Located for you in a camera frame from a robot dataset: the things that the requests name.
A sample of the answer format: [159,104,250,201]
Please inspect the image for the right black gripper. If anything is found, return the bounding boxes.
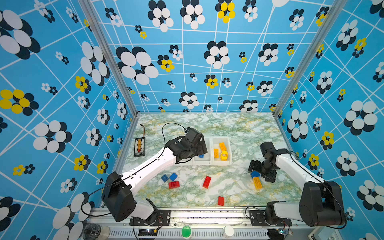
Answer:
[248,159,275,182]

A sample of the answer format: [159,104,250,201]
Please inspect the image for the small blue lego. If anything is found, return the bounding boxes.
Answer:
[251,171,260,178]
[161,175,169,183]

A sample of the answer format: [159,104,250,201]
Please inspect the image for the long yellow lego brick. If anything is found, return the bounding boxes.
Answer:
[253,177,263,190]

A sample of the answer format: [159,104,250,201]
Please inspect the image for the white three-compartment container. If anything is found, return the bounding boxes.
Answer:
[180,137,232,166]

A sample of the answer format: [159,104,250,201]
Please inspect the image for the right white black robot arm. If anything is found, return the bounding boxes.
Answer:
[249,142,347,229]

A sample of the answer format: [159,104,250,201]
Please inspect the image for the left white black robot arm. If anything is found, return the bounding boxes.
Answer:
[102,128,208,224]

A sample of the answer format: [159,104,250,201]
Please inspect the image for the red lego brick left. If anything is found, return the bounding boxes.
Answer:
[169,181,180,189]

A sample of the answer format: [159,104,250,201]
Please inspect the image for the red lego brick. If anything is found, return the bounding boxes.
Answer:
[169,181,180,189]
[203,176,212,189]

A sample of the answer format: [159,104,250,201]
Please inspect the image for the red lego brick center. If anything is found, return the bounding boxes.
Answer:
[203,176,212,189]

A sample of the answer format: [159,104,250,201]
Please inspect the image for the black box with orange parts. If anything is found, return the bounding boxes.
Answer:
[134,137,145,158]

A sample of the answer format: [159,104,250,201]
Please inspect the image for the small red lego front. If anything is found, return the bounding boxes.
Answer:
[218,196,225,206]

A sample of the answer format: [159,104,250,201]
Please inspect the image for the right circuit board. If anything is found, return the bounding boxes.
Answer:
[268,229,291,240]

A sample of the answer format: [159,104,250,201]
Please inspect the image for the circuit board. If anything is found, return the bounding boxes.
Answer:
[268,229,291,240]
[138,229,158,237]

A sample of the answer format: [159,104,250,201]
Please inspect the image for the white push button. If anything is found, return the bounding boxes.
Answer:
[222,225,235,239]

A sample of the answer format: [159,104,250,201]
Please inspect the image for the green push button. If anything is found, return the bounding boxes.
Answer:
[182,226,193,239]

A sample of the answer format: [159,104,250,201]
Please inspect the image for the left circuit board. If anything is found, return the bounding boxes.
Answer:
[138,229,158,237]

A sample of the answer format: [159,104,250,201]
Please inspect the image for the clear tape roll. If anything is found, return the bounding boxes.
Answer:
[82,224,111,240]

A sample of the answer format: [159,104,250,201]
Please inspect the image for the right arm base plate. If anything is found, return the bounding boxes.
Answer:
[248,210,292,228]

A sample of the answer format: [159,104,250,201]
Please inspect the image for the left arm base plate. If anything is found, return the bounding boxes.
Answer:
[130,210,171,227]

